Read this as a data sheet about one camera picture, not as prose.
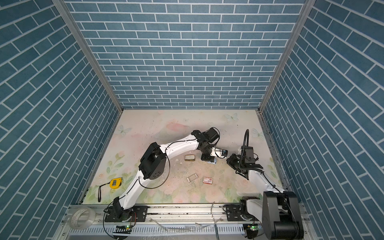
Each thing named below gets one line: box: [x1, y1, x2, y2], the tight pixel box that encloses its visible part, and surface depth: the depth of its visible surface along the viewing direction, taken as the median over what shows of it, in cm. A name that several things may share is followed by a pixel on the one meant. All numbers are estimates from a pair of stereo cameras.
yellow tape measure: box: [109, 177, 123, 189], surface depth 84 cm
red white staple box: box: [203, 176, 213, 185], surface depth 86 cm
